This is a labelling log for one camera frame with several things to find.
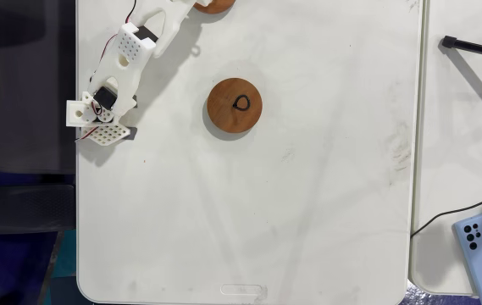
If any wooden lid with red cross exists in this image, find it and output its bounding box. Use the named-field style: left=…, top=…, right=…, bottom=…
left=192, top=0, right=237, bottom=15

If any plain wooden lid black loop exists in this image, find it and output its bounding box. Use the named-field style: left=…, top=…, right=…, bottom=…
left=206, top=77, right=263, bottom=135

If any black mesh office chair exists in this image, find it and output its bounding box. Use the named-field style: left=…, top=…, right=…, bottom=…
left=0, top=181, right=76, bottom=236

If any black rod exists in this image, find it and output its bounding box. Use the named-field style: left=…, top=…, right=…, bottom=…
left=440, top=35, right=482, bottom=63

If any red base servo wire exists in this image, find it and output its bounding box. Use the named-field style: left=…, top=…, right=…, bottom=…
left=75, top=125, right=100, bottom=142

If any long red servo wire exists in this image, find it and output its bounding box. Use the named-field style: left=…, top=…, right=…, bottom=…
left=90, top=0, right=138, bottom=84

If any thin black cable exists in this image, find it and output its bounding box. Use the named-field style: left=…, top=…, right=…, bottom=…
left=409, top=197, right=482, bottom=241

